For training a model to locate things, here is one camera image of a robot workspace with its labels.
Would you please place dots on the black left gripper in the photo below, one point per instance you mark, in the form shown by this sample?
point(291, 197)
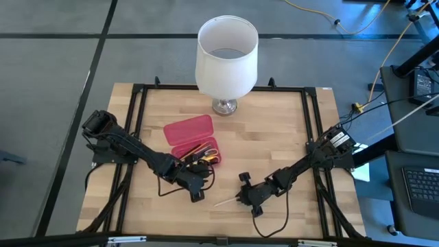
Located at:
point(192, 180)

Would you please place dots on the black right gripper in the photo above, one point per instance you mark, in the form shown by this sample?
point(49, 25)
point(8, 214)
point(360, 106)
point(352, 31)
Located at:
point(257, 193)

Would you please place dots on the pale pink pen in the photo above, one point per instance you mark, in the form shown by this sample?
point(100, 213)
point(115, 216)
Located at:
point(224, 202)

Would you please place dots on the pink plastic pencil box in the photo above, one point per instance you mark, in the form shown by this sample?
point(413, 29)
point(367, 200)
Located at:
point(187, 130)

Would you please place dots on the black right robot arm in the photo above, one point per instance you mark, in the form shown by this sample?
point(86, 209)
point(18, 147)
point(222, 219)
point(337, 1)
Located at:
point(302, 164)

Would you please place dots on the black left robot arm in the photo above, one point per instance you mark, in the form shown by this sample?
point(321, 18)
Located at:
point(137, 149)

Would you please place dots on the white shade silver table lamp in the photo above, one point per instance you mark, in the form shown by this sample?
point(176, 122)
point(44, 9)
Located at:
point(226, 75)

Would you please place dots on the black rig support beam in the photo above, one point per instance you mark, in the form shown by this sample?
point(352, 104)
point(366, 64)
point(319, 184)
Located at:
point(415, 58)
point(377, 149)

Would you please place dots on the black rig crossbar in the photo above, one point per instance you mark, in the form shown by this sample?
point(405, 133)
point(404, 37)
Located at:
point(68, 239)

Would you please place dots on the black caster wheel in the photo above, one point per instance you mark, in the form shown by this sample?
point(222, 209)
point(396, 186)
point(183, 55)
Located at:
point(392, 230)

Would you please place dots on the black plug block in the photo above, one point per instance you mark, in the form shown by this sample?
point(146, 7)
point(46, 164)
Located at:
point(376, 87)

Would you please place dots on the grey laptop black keyboard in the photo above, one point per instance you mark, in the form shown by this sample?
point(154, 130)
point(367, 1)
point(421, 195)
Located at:
point(422, 188)

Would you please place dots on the grey side cart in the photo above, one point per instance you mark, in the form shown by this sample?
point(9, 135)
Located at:
point(418, 137)

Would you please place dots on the grey blue chair leg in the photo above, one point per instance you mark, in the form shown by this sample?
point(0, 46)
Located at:
point(12, 158)

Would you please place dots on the black power adapter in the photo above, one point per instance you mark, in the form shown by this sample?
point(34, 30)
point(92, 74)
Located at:
point(422, 87)

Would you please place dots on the black aluminium table frame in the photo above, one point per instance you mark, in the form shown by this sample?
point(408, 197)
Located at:
point(164, 87)

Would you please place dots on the silver rig bracket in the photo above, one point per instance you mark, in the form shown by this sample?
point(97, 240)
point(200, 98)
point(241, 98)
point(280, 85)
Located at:
point(127, 239)
point(317, 243)

